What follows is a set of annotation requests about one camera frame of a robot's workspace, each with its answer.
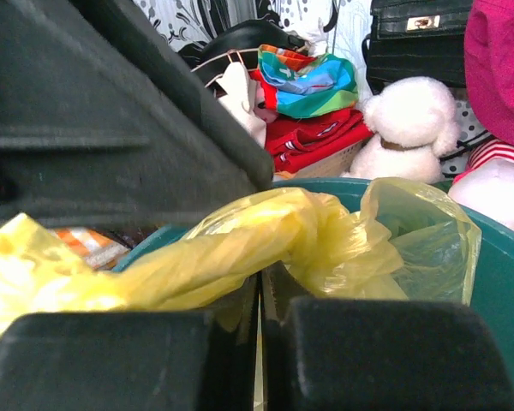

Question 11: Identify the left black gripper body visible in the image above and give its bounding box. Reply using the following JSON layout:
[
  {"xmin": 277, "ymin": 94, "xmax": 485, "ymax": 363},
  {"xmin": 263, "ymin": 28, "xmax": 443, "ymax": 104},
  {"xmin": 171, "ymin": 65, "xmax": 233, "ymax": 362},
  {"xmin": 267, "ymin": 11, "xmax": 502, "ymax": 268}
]
[{"xmin": 0, "ymin": 1, "xmax": 273, "ymax": 227}]

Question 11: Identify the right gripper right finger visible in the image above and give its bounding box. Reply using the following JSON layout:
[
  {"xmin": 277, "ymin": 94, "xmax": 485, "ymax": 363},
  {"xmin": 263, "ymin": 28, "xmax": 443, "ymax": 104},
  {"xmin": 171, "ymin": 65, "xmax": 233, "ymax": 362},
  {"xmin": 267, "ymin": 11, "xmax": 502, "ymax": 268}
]
[{"xmin": 261, "ymin": 264, "xmax": 514, "ymax": 410}]

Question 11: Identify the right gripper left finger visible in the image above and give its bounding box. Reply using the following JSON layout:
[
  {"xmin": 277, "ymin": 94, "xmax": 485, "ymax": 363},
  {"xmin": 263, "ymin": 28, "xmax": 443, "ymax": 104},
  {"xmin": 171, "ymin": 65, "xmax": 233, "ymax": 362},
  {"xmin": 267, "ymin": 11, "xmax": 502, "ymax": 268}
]
[{"xmin": 0, "ymin": 277, "xmax": 258, "ymax": 410}]

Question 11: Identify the yellow trash bag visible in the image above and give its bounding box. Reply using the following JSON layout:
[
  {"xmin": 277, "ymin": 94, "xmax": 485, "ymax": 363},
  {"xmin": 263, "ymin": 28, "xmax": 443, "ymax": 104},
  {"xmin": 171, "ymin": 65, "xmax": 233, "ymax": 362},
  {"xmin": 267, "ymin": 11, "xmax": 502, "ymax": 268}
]
[{"xmin": 0, "ymin": 178, "xmax": 481, "ymax": 336}]

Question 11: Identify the cream canvas tote bag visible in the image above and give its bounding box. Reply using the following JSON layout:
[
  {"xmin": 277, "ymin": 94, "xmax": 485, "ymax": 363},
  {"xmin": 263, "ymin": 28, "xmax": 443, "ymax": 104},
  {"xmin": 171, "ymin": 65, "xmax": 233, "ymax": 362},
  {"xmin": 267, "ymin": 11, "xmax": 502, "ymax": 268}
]
[{"xmin": 216, "ymin": 62, "xmax": 266, "ymax": 148}]

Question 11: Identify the magenta fabric bag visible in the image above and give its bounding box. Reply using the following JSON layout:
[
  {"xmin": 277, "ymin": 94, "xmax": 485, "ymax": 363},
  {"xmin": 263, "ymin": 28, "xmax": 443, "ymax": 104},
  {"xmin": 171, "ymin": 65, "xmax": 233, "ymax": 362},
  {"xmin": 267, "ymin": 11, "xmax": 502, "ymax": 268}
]
[{"xmin": 464, "ymin": 1, "xmax": 514, "ymax": 145}]

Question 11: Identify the orange checkered towel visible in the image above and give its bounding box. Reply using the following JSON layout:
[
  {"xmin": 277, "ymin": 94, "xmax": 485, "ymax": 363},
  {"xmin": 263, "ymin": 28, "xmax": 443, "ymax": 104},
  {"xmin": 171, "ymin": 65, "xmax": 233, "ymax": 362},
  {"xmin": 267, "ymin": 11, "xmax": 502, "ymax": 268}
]
[{"xmin": 53, "ymin": 228, "xmax": 129, "ymax": 270}]

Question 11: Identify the red cloth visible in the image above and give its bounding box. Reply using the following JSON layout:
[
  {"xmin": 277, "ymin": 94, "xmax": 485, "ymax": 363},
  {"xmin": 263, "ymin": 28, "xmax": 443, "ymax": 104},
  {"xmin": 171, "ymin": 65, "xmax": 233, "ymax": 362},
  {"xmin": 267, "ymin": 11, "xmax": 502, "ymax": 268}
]
[{"xmin": 265, "ymin": 108, "xmax": 373, "ymax": 175}]

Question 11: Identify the colourful printed cloth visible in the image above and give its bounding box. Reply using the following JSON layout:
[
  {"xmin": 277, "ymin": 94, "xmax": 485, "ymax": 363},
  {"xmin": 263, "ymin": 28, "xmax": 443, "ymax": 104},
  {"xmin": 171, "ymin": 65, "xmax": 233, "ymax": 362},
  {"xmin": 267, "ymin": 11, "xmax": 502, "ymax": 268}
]
[{"xmin": 251, "ymin": 45, "xmax": 359, "ymax": 119}]

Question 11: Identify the white pink snowman plush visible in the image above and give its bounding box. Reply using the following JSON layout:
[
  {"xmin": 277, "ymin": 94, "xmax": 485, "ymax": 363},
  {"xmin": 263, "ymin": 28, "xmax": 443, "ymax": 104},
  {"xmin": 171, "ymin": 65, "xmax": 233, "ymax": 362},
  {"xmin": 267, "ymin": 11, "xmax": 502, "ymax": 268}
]
[{"xmin": 448, "ymin": 139, "xmax": 514, "ymax": 231}]

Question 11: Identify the white sheep plush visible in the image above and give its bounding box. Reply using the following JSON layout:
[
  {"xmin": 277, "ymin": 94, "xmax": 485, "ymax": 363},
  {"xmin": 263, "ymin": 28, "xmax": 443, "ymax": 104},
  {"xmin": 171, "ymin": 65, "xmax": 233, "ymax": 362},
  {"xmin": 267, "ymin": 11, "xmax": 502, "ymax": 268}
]
[{"xmin": 343, "ymin": 76, "xmax": 461, "ymax": 184}]

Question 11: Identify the black leather handbag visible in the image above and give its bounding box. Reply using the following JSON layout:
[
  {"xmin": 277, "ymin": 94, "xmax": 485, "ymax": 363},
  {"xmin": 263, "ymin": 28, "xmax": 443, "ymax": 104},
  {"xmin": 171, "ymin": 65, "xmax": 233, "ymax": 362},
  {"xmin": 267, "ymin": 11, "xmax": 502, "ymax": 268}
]
[{"xmin": 362, "ymin": 0, "xmax": 472, "ymax": 94}]

